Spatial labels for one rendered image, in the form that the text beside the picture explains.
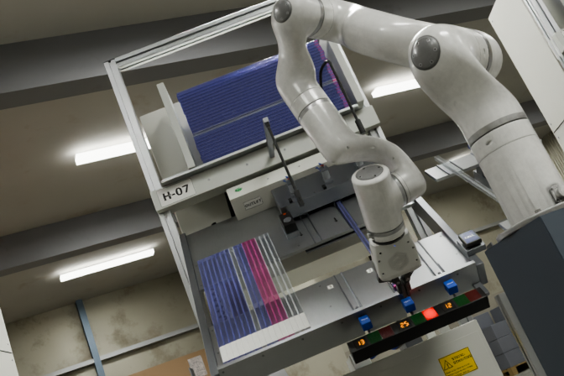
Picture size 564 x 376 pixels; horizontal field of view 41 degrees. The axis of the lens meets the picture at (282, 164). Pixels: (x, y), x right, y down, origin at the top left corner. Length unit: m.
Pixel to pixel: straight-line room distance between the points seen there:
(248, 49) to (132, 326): 6.78
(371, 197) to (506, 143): 0.33
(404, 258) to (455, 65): 0.49
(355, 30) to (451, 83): 0.29
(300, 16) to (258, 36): 3.71
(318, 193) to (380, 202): 0.66
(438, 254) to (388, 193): 0.39
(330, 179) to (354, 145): 0.62
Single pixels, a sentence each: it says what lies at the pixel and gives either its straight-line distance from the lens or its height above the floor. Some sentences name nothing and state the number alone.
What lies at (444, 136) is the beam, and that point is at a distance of 9.97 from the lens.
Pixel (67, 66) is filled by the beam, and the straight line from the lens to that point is 4.97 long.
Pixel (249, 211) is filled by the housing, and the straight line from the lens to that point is 2.36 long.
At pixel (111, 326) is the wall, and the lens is 11.34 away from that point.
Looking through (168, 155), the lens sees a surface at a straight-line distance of 2.64.
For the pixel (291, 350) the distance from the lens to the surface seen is 1.81.
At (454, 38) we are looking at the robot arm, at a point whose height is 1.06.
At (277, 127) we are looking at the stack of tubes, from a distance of 2.42.
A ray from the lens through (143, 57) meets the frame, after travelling 2.66.
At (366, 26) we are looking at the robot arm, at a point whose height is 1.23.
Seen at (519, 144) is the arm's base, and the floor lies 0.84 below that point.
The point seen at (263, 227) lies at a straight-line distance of 2.28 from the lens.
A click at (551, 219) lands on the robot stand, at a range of 1.34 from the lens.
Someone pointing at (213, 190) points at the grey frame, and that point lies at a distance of 2.42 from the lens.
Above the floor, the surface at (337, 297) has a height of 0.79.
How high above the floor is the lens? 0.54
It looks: 18 degrees up
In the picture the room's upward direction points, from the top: 23 degrees counter-clockwise
